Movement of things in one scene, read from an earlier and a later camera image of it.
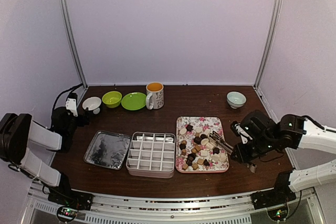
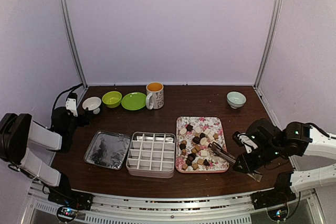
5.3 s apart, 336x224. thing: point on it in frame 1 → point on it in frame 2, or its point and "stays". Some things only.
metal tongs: x=219 y=141 → x=217 y=150
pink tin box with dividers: x=151 y=155 stays
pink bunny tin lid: x=108 y=149 stays
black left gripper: x=82 y=121 stays
